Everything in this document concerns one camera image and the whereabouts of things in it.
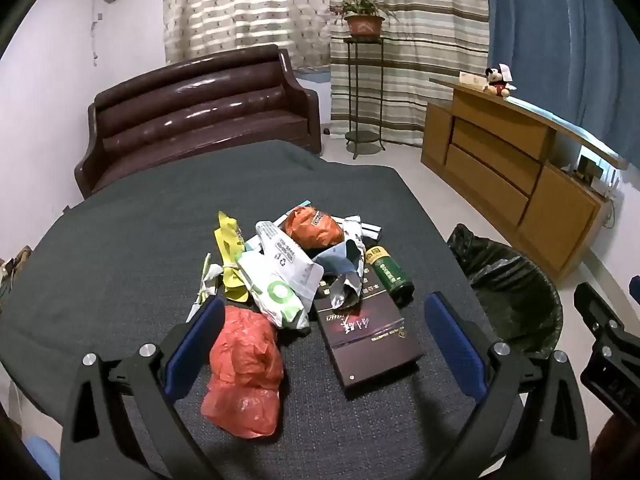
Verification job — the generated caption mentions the wall cable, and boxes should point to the wall cable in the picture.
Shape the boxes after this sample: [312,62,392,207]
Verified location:
[91,10,103,67]

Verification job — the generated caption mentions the tan bag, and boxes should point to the tan bag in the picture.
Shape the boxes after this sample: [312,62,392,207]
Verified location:
[0,245,32,306]

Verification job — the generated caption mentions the plush mouse toy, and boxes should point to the plush mouse toy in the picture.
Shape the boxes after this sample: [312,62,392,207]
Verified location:
[484,64,516,97]

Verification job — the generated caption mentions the dark grey tablecloth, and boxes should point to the dark grey tablecloth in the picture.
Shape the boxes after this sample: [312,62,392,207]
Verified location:
[0,139,506,480]

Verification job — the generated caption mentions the white grey wrapper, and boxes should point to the white grey wrapper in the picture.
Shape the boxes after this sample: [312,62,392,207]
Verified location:
[312,237,368,311]

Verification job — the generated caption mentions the brown leather sofa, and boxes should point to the brown leather sofa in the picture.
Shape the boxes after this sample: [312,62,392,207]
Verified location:
[74,44,322,200]

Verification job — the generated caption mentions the thin white green wrapper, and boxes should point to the thin white green wrapper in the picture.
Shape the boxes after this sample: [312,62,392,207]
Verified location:
[186,252,223,323]

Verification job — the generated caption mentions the green can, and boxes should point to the green can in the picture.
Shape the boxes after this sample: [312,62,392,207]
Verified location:
[364,245,416,307]

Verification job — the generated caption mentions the wooden cabinet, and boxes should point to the wooden cabinet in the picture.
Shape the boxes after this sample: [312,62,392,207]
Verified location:
[421,77,628,288]

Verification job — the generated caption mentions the bin with black liner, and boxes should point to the bin with black liner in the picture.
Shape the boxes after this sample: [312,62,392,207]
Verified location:
[446,223,563,361]

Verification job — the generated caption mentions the white router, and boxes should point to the white router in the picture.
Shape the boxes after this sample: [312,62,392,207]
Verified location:
[597,167,621,196]

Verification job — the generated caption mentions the black metal plant stand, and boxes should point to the black metal plant stand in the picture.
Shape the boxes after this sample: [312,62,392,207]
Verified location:
[342,35,388,160]

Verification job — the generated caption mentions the cream patterned curtain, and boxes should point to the cream patterned curtain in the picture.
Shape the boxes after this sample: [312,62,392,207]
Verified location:
[162,0,333,72]

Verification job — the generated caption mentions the blue curtain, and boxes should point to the blue curtain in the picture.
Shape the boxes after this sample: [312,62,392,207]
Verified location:
[485,0,640,161]

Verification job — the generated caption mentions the potted plant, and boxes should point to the potted plant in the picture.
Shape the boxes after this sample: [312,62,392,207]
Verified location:
[330,0,398,38]

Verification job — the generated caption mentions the light blue cloth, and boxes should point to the light blue cloth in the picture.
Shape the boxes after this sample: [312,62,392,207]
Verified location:
[25,435,61,480]

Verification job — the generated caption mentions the orange printed wrapper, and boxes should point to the orange printed wrapper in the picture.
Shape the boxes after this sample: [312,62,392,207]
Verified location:
[280,206,345,251]

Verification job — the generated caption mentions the yellow wrapper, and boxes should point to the yellow wrapper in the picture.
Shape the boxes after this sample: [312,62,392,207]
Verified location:
[214,211,251,303]

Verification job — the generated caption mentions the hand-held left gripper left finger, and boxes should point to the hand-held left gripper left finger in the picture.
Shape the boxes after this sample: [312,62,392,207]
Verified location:
[60,297,226,480]

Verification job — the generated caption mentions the red plastic bag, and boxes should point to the red plastic bag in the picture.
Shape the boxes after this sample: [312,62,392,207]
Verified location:
[201,305,286,438]

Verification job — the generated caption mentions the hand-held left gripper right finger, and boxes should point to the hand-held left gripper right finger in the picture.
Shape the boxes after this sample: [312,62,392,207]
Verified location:
[424,291,593,480]

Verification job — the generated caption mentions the white packet with green print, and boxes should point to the white packet with green print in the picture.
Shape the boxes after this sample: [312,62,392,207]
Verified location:
[235,252,313,331]

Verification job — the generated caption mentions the dark brown box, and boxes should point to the dark brown box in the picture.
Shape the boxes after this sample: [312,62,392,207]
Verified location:
[314,265,426,391]

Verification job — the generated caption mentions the striped curtain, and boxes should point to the striped curtain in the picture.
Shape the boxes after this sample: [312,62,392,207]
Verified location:
[327,0,491,148]

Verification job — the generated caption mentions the white toothpaste tube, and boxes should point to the white toothpaste tube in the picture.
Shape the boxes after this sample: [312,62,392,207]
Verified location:
[255,220,323,301]

